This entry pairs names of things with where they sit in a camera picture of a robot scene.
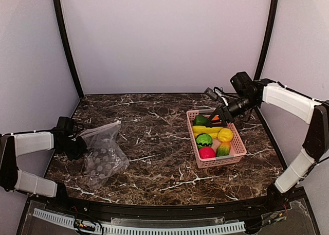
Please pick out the pink perforated plastic basket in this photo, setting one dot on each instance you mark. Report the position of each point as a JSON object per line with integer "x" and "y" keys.
{"x": 237, "y": 148}

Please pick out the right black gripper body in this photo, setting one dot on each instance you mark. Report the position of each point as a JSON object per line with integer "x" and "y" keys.
{"x": 229, "y": 115}

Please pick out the black frame post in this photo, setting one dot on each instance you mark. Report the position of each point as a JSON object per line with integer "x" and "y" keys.
{"x": 66, "y": 46}
{"x": 266, "y": 39}

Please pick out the clear zip top bag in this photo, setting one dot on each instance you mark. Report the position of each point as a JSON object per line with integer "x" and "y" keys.
{"x": 104, "y": 158}

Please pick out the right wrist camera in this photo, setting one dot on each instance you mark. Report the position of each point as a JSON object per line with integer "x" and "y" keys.
{"x": 215, "y": 96}

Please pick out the left black frame post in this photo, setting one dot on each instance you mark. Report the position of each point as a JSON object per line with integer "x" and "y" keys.
{"x": 66, "y": 46}

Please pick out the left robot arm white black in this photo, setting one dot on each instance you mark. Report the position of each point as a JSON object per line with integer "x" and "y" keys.
{"x": 15, "y": 147}

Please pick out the green toy bell pepper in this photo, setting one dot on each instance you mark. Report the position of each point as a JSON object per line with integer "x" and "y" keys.
{"x": 200, "y": 120}

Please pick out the black front rail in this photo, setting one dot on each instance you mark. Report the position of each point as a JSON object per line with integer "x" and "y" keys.
{"x": 246, "y": 210}

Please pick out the orange green toy mango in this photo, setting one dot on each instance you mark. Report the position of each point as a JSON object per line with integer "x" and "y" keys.
{"x": 223, "y": 149}

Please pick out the red toy apple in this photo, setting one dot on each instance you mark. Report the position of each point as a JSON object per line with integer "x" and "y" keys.
{"x": 207, "y": 152}

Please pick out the yellow toy lemon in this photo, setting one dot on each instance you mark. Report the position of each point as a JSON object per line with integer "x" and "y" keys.
{"x": 225, "y": 135}

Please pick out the right black frame post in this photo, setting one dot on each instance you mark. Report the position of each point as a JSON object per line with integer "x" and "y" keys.
{"x": 266, "y": 39}

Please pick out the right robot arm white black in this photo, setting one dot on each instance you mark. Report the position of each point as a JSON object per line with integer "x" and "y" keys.
{"x": 311, "y": 113}

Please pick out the white slotted cable duct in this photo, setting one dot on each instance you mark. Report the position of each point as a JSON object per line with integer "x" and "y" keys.
{"x": 136, "y": 226}

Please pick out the green toy cabbage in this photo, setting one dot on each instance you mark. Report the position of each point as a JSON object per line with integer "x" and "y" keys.
{"x": 204, "y": 140}

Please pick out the yellow toy banana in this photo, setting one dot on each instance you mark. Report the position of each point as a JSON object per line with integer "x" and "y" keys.
{"x": 205, "y": 130}

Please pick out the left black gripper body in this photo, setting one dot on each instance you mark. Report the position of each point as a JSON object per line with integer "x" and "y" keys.
{"x": 73, "y": 149}

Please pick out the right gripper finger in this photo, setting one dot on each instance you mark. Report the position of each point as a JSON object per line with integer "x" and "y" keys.
{"x": 214, "y": 117}
{"x": 215, "y": 123}

